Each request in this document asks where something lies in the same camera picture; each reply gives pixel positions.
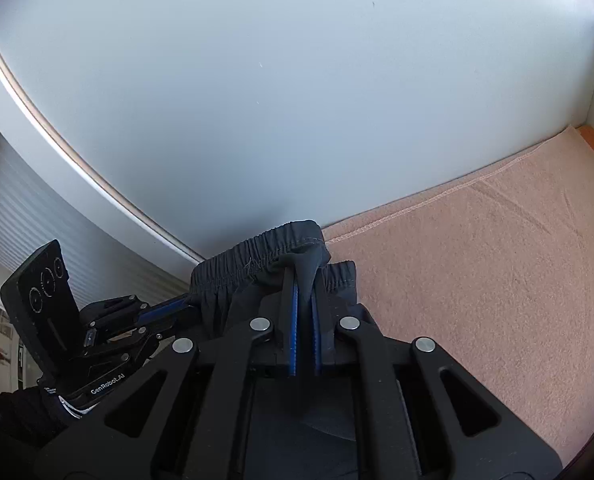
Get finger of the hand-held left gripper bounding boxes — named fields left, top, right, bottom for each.
left=137, top=294, right=200, bottom=331
left=122, top=324, right=200, bottom=361

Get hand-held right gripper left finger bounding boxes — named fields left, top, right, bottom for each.
left=34, top=270, right=300, bottom=480

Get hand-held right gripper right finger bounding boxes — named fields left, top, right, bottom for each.
left=309, top=280, right=562, bottom=480

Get dark grey pants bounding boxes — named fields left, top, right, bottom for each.
left=189, top=219, right=378, bottom=443

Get person's left forearm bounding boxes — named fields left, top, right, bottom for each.
left=0, top=382, right=85, bottom=461

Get peach blanket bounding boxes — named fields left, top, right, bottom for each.
left=322, top=125, right=594, bottom=468

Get white cabinet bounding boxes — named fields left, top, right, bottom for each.
left=0, top=0, right=594, bottom=273

